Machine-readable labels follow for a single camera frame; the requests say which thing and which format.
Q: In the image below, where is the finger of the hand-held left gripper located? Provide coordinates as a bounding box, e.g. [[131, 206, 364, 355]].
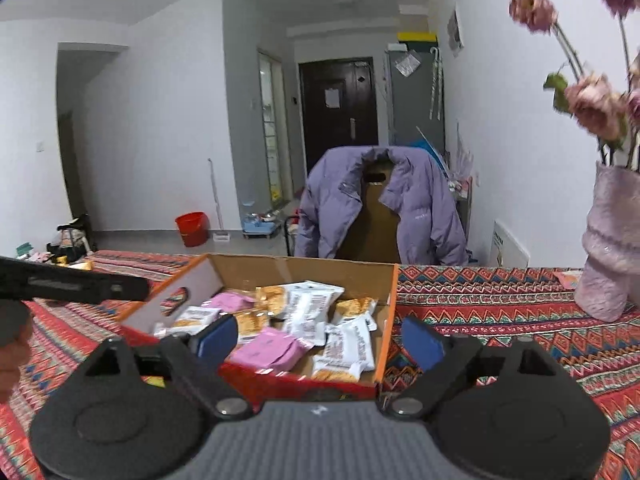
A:
[[0, 255, 151, 307]]

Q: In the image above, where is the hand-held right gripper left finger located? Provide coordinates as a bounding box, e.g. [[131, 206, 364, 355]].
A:
[[70, 313, 254, 421]]

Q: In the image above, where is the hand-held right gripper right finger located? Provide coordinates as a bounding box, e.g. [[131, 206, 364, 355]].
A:
[[381, 315, 572, 421]]

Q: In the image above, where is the pink snack packet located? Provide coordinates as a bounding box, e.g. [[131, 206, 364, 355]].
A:
[[202, 291, 256, 313], [227, 327, 315, 376]]

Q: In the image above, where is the orange cardboard box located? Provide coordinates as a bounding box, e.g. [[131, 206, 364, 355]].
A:
[[117, 252, 401, 406]]

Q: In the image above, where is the pile of white snack packets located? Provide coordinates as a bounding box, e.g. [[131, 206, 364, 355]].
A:
[[152, 280, 378, 386]]

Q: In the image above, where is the person's left hand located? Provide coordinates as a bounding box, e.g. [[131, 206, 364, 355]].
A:
[[0, 301, 32, 403]]

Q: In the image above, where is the red patterned tablecloth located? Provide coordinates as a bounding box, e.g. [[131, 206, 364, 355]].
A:
[[0, 250, 640, 480]]

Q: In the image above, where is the white mop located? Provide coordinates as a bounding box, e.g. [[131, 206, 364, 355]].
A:
[[207, 158, 231, 243]]

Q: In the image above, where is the red bucket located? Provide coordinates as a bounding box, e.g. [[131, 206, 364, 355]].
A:
[[175, 211, 210, 248]]

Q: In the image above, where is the blue basket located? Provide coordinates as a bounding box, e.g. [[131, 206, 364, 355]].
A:
[[241, 200, 281, 238]]

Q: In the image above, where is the brown chair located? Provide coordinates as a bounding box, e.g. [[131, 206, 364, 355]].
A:
[[335, 160, 401, 263]]

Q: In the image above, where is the pink paper scrap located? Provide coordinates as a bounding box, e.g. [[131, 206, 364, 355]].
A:
[[554, 270, 585, 291]]

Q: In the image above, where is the purple puffer jacket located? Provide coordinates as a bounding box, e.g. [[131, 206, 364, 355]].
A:
[[295, 145, 471, 266]]

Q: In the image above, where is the pale pink plastic bag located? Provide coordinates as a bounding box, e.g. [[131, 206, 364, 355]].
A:
[[446, 120, 475, 183]]

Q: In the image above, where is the pink ribbed vase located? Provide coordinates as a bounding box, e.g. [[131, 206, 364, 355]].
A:
[[573, 160, 640, 323]]

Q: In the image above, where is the white framed glass door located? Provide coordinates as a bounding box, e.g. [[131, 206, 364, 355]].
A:
[[256, 49, 296, 206]]

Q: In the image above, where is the dark wooden door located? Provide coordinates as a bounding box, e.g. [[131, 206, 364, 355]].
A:
[[298, 57, 379, 176]]

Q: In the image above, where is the grey fridge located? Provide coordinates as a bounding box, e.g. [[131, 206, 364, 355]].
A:
[[384, 47, 446, 153]]

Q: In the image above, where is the white hanging umbrella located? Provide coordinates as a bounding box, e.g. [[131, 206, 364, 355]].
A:
[[429, 47, 446, 121]]

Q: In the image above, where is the clear plastic bag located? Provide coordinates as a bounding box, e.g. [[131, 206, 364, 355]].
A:
[[392, 52, 422, 78]]

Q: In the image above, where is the bunch of dried pink roses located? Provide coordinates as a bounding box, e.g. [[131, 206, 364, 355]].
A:
[[500, 0, 640, 168]]

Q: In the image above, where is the wall fuse panel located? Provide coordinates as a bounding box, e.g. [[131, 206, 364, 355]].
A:
[[446, 4, 465, 58]]

